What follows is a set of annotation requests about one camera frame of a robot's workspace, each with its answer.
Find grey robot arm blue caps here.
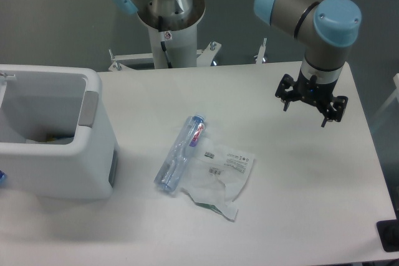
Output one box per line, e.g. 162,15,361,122
112,0,362,122

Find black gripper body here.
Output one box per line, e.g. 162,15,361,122
294,71,336,106

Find blue object left edge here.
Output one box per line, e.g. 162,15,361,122
0,171,6,185

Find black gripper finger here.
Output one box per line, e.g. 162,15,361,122
275,74,302,112
317,95,348,127

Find translucent box right edge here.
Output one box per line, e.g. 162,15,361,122
370,74,398,133

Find clear plastic bottle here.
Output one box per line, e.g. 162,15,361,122
154,114,206,193

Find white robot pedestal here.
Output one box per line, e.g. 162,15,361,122
137,0,207,69

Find black device table corner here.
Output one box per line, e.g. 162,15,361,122
377,219,398,252

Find white plastic wrapper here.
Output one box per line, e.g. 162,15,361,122
180,138,255,222

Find white pedestal foot bracket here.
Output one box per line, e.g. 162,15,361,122
108,41,222,72

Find black cable on pedestal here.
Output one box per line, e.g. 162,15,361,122
158,15,173,69

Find white trash can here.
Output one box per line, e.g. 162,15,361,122
1,64,118,199

